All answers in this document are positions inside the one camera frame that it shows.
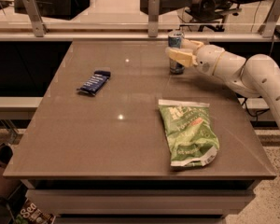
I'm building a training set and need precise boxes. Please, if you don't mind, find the right metal railing bracket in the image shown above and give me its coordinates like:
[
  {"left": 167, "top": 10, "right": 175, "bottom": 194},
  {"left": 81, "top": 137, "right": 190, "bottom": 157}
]
[{"left": 259, "top": 0, "right": 280, "bottom": 38}]

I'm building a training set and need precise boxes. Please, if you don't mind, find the middle metal railing bracket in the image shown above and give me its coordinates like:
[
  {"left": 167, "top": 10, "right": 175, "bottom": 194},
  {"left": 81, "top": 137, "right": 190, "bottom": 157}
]
[{"left": 147, "top": 0, "right": 160, "bottom": 37}]

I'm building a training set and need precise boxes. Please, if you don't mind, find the metal railing bracket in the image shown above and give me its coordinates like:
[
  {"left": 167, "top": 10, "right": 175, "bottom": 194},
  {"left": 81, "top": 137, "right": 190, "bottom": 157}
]
[
  {"left": 259, "top": 0, "right": 280, "bottom": 38},
  {"left": 22, "top": 0, "right": 47, "bottom": 37},
  {"left": 147, "top": 0, "right": 160, "bottom": 37}
]

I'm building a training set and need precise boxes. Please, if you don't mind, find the blue silver redbull can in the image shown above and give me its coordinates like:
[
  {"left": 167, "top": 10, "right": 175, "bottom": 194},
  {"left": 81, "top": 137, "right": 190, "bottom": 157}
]
[{"left": 168, "top": 30, "right": 185, "bottom": 75}]

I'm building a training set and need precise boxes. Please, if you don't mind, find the black office chair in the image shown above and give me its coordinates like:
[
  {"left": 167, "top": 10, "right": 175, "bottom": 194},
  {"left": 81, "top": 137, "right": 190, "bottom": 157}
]
[{"left": 184, "top": 0, "right": 265, "bottom": 32}]

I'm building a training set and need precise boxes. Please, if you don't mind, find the left metal railing bracket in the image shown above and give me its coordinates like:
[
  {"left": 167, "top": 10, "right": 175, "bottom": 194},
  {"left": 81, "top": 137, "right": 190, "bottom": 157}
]
[{"left": 22, "top": 0, "right": 47, "bottom": 37}]

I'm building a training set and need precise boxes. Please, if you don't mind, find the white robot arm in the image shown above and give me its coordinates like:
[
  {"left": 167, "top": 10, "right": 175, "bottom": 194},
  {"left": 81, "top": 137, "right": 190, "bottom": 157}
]
[{"left": 165, "top": 39, "right": 280, "bottom": 130}]

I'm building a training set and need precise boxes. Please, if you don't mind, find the magazine on lower shelf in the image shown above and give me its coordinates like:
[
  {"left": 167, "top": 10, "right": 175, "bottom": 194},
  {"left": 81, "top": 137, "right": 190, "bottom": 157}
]
[{"left": 13, "top": 200, "right": 56, "bottom": 224}]

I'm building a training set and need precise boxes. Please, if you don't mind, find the dark blue snack bar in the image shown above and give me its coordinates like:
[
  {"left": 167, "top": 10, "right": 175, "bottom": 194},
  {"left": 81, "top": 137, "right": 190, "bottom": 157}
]
[{"left": 77, "top": 70, "right": 111, "bottom": 96}]

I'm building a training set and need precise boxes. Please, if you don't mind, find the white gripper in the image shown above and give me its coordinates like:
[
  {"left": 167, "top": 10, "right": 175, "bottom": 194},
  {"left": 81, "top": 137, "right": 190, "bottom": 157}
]
[{"left": 165, "top": 39, "right": 225, "bottom": 76}]

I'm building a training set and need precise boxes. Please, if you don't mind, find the black cable on floor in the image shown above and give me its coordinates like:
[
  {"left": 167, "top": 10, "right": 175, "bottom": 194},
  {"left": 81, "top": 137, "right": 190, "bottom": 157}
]
[{"left": 241, "top": 96, "right": 270, "bottom": 123}]

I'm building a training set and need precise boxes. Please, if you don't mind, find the green chip bag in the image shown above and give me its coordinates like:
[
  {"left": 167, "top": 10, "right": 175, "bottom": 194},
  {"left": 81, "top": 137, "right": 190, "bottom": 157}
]
[{"left": 158, "top": 99, "right": 219, "bottom": 168}]

